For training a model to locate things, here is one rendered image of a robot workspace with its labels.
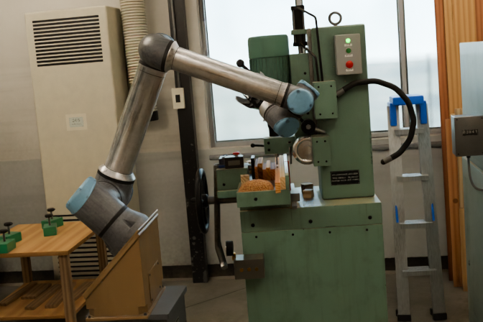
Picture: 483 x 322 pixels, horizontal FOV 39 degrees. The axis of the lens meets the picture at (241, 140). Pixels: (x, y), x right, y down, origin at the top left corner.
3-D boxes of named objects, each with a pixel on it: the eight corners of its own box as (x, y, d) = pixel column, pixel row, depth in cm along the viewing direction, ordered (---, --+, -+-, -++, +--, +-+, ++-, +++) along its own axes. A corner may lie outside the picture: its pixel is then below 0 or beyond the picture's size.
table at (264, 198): (224, 182, 329) (223, 169, 328) (287, 177, 327) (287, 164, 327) (213, 209, 269) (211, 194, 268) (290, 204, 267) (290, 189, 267)
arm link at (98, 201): (93, 241, 249) (55, 209, 249) (107, 228, 266) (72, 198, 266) (118, 210, 246) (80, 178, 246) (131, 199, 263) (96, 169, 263)
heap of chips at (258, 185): (238, 187, 278) (238, 178, 277) (274, 185, 277) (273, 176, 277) (238, 192, 269) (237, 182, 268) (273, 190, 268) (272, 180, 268)
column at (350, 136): (319, 190, 312) (308, 29, 303) (368, 186, 310) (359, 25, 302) (322, 200, 289) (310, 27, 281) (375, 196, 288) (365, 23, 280)
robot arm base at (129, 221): (139, 227, 244) (118, 209, 244) (108, 264, 248) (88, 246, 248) (154, 211, 262) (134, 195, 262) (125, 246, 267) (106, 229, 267)
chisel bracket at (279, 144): (264, 156, 303) (263, 136, 302) (297, 153, 302) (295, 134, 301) (264, 158, 295) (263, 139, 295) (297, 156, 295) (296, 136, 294)
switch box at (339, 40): (336, 75, 283) (333, 35, 281) (360, 72, 282) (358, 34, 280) (337, 75, 277) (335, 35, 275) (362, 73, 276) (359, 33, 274)
